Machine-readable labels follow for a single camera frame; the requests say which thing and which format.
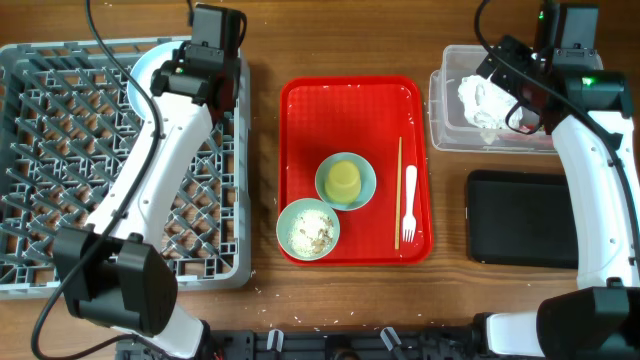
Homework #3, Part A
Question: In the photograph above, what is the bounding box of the white napkin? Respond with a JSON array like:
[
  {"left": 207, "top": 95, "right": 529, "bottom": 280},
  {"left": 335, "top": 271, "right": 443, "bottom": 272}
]
[{"left": 458, "top": 75, "right": 523, "bottom": 145}]

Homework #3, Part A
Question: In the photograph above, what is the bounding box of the light blue plate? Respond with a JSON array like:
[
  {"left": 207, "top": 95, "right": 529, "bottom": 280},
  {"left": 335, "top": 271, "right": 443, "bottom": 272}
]
[{"left": 127, "top": 41, "right": 182, "bottom": 120}]

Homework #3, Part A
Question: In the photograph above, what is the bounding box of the light blue bowl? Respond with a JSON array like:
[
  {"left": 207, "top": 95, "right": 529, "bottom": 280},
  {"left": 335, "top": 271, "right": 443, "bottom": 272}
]
[{"left": 315, "top": 152, "right": 377, "bottom": 211}]

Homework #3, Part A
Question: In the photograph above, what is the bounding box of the yellow plastic cup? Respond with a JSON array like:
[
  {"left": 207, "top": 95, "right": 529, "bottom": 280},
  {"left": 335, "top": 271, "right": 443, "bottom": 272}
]
[{"left": 324, "top": 160, "right": 361, "bottom": 204}]

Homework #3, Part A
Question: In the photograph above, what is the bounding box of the green bowl with food scraps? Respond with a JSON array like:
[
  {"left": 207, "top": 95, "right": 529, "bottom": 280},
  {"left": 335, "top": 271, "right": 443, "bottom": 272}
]
[{"left": 276, "top": 198, "right": 341, "bottom": 262}]

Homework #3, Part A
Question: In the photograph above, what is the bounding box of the red snack wrapper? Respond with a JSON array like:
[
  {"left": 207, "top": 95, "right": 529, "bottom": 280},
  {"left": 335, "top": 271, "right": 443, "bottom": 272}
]
[{"left": 499, "top": 125, "right": 553, "bottom": 150}]

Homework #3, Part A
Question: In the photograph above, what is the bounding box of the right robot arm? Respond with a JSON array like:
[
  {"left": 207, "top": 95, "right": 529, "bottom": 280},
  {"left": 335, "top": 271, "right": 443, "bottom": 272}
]
[{"left": 471, "top": 1, "right": 639, "bottom": 359}]

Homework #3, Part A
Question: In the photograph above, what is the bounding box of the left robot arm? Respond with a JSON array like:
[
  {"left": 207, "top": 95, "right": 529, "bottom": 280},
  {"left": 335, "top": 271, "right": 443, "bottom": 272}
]
[{"left": 53, "top": 3, "right": 247, "bottom": 359}]

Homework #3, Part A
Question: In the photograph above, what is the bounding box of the grey dishwasher rack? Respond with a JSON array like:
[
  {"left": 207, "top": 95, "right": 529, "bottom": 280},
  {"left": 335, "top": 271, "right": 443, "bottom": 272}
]
[{"left": 1, "top": 37, "right": 251, "bottom": 300}]

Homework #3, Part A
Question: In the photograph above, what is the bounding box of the clear plastic bin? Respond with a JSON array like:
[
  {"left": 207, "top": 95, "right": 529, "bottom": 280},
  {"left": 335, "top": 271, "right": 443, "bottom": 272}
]
[{"left": 428, "top": 45, "right": 556, "bottom": 155}]

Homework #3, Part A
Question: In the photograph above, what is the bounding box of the black plastic tray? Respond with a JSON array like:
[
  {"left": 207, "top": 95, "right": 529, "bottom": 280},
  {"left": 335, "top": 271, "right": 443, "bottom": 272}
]
[{"left": 466, "top": 170, "right": 578, "bottom": 269}]

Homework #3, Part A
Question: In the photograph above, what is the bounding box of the wooden chopstick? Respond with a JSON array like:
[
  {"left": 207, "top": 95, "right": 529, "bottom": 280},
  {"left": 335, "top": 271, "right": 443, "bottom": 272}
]
[{"left": 394, "top": 137, "right": 403, "bottom": 251}]

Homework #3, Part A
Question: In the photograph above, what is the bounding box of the red plastic tray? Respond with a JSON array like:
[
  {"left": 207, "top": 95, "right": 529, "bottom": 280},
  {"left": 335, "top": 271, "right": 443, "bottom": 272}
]
[{"left": 278, "top": 75, "right": 434, "bottom": 266}]

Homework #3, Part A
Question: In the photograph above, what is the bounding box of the white plastic fork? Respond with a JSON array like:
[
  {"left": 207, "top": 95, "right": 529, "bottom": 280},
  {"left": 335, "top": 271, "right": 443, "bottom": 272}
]
[{"left": 402, "top": 165, "right": 417, "bottom": 243}]

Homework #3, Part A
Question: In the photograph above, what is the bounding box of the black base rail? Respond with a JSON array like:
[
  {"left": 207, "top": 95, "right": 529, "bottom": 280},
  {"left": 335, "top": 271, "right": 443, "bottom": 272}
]
[{"left": 115, "top": 327, "right": 559, "bottom": 360}]

